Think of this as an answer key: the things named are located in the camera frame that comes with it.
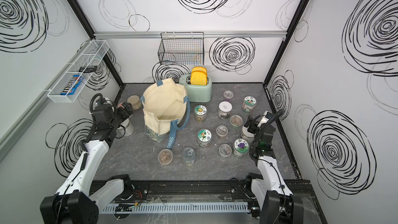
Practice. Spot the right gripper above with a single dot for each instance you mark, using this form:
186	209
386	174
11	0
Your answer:
254	126

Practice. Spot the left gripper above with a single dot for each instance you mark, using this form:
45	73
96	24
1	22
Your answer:
124	114

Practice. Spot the white lid glass jar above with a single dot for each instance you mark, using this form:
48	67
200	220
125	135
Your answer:
246	135

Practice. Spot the brown seed clear jar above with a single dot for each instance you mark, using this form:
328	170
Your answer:
236	121

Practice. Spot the green label lid jar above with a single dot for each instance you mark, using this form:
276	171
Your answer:
248	104

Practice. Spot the clear lid seed jar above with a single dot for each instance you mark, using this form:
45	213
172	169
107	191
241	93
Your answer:
222	132

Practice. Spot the small clear lid jar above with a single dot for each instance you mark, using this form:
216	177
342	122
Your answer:
225	150

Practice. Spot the purple label clear jar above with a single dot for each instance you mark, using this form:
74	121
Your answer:
228	95

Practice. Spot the beige canvas tote bag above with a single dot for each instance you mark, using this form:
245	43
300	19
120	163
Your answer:
166	108

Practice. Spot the green yellow lid jar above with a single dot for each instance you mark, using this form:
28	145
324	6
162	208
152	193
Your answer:
204	138

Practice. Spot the sunflower label lid jar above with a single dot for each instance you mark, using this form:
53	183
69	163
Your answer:
200	113

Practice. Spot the wide brown seed jar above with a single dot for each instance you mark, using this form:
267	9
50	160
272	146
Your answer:
165	156

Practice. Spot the silver top can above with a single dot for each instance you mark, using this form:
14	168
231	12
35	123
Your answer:
189	156

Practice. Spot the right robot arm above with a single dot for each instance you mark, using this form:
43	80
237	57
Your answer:
277	202

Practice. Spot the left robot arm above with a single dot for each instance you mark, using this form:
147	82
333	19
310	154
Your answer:
73	203

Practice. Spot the beige lid jar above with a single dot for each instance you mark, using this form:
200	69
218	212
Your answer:
135	101

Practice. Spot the blue candy packet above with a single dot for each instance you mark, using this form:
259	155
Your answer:
72	85

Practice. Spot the black small box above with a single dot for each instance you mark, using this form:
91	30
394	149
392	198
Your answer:
88	69

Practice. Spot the mint green toaster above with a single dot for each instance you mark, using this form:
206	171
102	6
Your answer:
197	93

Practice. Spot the front yellow bread slice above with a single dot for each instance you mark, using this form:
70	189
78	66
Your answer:
199	78

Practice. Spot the yellow bread slice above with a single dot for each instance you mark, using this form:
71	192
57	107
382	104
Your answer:
201	69
199	78

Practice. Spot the rear yellow bread slice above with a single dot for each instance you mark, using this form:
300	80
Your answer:
201	69

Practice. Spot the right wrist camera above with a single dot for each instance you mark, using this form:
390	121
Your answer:
264	118

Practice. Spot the white wire shelf basket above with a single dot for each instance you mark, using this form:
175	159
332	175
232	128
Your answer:
91	53

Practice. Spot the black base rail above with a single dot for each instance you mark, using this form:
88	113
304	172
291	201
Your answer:
232	188

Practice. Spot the white slotted cable duct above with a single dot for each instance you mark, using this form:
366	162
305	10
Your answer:
177	208

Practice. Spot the black wire basket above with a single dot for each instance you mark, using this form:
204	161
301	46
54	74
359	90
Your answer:
186	48

